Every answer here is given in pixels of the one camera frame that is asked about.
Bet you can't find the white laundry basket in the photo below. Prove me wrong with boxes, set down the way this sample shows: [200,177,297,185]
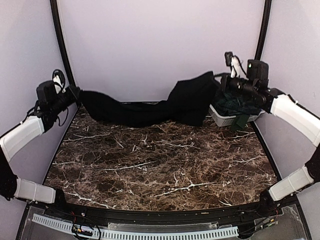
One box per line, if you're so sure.
[208,104,265,127]

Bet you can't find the white slotted cable duct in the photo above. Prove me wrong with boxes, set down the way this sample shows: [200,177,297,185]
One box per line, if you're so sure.
[31,213,239,240]

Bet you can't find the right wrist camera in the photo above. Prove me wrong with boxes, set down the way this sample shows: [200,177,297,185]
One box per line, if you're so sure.
[224,51,246,78]

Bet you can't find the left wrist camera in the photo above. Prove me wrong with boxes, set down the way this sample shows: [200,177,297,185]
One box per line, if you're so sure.
[36,69,66,103]

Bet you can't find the left black frame post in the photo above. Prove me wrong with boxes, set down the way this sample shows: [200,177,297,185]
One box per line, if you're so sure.
[49,0,76,86]

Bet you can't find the black front rail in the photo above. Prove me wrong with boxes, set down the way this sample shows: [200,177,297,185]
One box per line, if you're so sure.
[38,202,283,226]

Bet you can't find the black t-shirt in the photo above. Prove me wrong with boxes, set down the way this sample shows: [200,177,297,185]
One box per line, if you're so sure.
[79,71,218,128]

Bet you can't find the black frame post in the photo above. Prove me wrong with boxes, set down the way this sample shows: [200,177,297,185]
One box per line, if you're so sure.
[49,0,76,86]
[254,0,272,60]

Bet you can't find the right black frame post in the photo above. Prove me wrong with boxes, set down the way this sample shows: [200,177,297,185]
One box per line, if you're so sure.
[254,0,272,60]

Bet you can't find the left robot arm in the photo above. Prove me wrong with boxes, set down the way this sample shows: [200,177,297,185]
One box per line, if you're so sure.
[0,85,81,218]

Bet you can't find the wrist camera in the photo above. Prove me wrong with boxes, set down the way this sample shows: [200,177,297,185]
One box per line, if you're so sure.
[224,51,246,78]
[36,69,66,103]

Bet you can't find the dark green plaid garment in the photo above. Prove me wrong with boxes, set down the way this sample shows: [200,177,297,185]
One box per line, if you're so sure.
[211,90,261,131]

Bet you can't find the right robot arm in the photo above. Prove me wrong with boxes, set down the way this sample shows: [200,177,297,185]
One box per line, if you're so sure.
[220,73,320,217]

